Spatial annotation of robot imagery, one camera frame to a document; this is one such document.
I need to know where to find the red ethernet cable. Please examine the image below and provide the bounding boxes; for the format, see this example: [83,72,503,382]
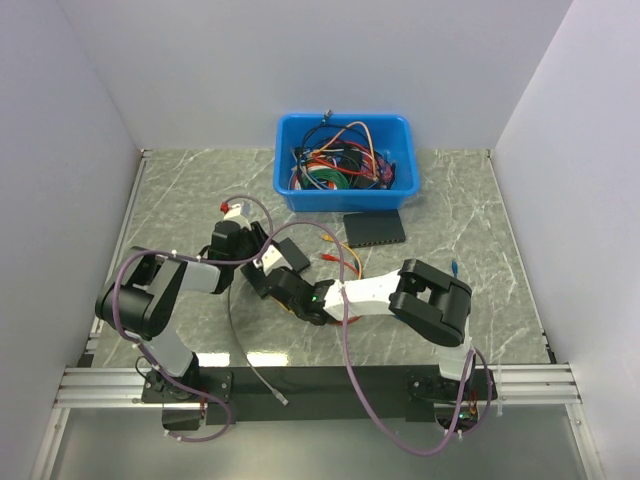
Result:
[321,252,366,326]

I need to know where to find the black network switch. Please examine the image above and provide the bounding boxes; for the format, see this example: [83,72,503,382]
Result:
[343,210,406,248]
[239,237,312,301]

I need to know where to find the yellow ethernet cable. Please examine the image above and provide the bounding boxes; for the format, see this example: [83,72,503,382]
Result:
[269,233,364,314]

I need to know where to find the grey ethernet cable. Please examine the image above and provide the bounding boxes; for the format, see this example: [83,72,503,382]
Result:
[227,284,290,407]

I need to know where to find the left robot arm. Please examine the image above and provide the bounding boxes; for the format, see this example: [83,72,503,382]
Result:
[95,214,267,402]

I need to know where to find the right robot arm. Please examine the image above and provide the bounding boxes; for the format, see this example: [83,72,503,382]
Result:
[241,259,477,405]

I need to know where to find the black base beam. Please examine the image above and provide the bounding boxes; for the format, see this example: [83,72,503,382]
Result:
[141,364,496,426]

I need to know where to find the blue plastic bin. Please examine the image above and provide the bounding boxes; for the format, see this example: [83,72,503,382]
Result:
[273,113,420,212]

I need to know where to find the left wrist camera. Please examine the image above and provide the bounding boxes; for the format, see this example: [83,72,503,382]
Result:
[220,201,251,228]

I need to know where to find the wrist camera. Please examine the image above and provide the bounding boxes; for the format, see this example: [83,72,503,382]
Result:
[220,201,251,228]
[253,244,286,276]

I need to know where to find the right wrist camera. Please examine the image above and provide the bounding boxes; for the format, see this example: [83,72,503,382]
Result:
[253,244,286,276]

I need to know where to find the tangled cables in bin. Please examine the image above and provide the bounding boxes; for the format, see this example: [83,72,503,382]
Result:
[288,109,400,194]

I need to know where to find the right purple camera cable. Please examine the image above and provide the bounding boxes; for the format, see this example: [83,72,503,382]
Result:
[259,221,494,457]

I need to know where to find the aluminium rail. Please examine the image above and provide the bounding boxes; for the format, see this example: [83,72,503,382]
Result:
[53,368,164,409]

